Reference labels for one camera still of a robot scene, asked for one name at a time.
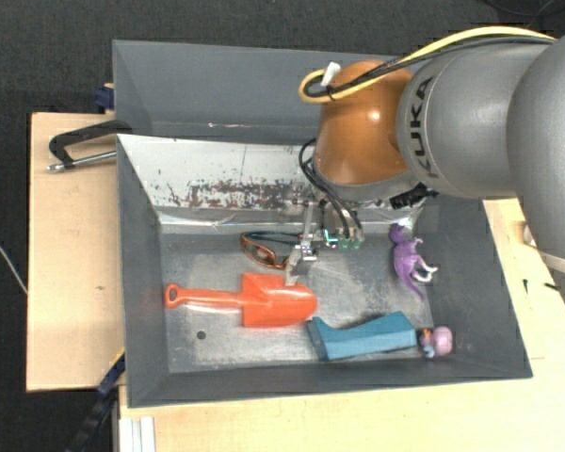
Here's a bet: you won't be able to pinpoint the brown sunglasses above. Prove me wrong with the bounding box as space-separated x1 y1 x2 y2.
239 231 307 271

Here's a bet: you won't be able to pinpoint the orange toy shovel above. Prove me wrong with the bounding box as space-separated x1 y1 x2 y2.
164 271 319 329

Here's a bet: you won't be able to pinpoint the purple toy dinosaur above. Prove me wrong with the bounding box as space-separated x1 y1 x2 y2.
387 222 441 303

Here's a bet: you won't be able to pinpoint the teal wedge block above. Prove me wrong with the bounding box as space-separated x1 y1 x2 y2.
305 311 419 363

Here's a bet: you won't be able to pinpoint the small pink toy figure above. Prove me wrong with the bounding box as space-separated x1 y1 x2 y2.
418 325 455 360

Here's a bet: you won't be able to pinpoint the grey metal bin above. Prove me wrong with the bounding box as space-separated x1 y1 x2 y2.
111 39 534 409

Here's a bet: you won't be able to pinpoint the brown cardboard board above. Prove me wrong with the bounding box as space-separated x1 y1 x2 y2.
25 111 126 393

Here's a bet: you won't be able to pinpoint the black cylinder on white bracket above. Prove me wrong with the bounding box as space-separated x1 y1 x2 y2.
387 183 442 211

